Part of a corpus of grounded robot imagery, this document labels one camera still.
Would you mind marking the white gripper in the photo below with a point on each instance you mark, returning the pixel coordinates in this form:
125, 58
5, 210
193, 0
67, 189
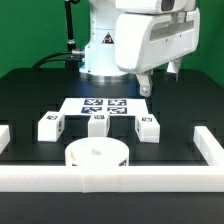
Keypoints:
143, 42

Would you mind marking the white round stool seat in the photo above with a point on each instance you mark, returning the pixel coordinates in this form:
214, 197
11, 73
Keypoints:
97, 152

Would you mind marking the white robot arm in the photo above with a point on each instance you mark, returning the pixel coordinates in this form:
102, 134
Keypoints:
99, 53

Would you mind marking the white sheet with markers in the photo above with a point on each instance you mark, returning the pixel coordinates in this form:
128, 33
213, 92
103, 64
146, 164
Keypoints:
116, 107

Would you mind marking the black pole stand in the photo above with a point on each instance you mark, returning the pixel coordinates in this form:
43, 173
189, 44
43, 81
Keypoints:
70, 64

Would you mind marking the white U-shaped fence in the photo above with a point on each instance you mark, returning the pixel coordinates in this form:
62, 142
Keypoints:
208, 178

